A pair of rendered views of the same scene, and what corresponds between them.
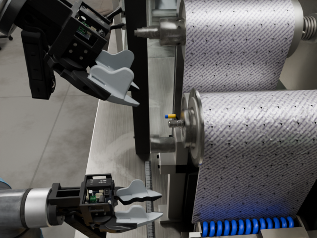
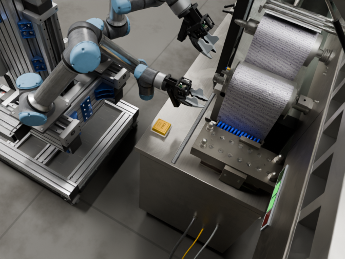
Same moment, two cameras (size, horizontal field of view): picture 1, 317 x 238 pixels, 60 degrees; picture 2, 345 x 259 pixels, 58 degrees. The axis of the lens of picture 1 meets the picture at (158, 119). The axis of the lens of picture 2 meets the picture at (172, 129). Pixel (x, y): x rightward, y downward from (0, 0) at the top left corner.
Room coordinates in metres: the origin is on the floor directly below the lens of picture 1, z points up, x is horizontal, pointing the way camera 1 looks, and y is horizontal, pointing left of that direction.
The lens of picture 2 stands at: (-0.57, -0.24, 2.18)
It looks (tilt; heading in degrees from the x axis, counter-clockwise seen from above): 56 degrees down; 23
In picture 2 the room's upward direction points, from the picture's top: 10 degrees clockwise
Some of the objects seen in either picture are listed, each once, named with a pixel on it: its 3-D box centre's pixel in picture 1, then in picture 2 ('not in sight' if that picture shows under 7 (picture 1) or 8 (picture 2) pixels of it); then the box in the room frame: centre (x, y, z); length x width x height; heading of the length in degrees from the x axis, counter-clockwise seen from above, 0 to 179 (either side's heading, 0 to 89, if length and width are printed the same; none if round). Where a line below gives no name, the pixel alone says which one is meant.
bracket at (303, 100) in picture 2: not in sight; (305, 102); (0.41, -0.37, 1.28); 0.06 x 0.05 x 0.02; 94
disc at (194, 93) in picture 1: (194, 127); (232, 77); (0.39, -0.07, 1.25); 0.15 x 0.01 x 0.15; 4
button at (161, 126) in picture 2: not in sight; (161, 126); (0.21, 0.15, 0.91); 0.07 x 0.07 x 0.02; 4
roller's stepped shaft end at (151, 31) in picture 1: (147, 32); (241, 22); (0.63, 0.03, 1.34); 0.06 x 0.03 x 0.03; 94
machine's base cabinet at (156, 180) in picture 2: not in sight; (253, 78); (1.33, -0.06, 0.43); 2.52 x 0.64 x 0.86; 4
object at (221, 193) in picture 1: (252, 195); (245, 118); (0.33, -0.19, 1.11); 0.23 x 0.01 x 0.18; 94
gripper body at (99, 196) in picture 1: (85, 202); (177, 87); (0.31, 0.14, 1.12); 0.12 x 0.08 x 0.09; 94
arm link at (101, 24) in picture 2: not in sight; (95, 32); (0.51, 0.79, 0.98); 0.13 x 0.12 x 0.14; 151
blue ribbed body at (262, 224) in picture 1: (249, 227); (238, 133); (0.31, -0.20, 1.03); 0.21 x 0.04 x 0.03; 94
